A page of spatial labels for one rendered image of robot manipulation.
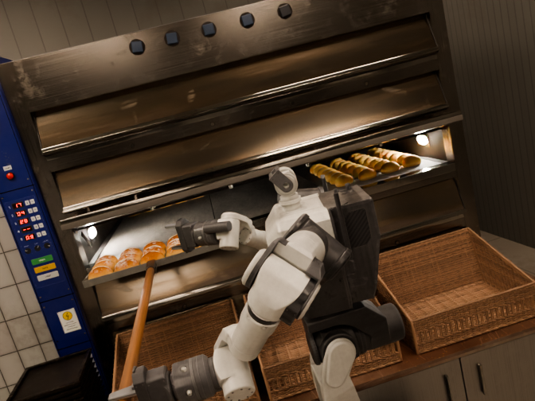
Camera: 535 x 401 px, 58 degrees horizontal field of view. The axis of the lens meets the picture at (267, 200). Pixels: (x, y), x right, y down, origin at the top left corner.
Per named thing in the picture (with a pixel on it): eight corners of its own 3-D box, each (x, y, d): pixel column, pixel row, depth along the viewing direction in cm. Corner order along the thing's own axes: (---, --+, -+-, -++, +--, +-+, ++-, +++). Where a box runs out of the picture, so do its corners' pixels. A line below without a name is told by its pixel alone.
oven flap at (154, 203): (61, 231, 198) (76, 228, 218) (463, 119, 216) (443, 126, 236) (60, 225, 198) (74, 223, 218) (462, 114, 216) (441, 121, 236)
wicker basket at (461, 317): (372, 309, 241) (361, 257, 235) (477, 276, 246) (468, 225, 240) (416, 357, 194) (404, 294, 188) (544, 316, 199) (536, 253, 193)
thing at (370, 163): (309, 173, 302) (306, 165, 301) (380, 153, 307) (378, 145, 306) (337, 188, 243) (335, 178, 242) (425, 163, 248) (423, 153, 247)
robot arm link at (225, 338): (217, 390, 101) (236, 356, 93) (209, 352, 107) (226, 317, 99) (246, 387, 104) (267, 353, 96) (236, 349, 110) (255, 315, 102)
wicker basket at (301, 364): (255, 345, 235) (240, 293, 229) (365, 312, 240) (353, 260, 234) (269, 405, 188) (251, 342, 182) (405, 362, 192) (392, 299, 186)
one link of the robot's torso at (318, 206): (373, 270, 159) (349, 165, 151) (403, 317, 126) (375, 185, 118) (285, 291, 160) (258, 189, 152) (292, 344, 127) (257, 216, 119)
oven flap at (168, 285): (104, 320, 222) (94, 278, 224) (463, 213, 240) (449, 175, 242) (102, 321, 218) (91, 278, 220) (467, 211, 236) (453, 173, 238)
